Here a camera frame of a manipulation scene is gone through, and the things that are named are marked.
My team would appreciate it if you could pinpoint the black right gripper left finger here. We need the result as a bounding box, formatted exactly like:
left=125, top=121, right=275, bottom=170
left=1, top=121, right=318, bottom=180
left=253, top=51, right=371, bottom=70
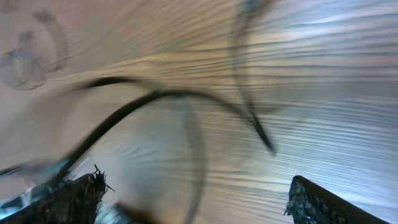
left=1, top=164, right=111, bottom=224

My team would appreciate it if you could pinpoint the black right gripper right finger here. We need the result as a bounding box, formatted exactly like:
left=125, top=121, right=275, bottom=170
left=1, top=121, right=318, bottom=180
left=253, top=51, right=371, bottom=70
left=284, top=175, right=385, bottom=224

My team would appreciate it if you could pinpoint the black cable with barrel plug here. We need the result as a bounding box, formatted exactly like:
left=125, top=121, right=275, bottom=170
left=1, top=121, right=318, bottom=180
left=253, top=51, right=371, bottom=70
left=0, top=0, right=277, bottom=224

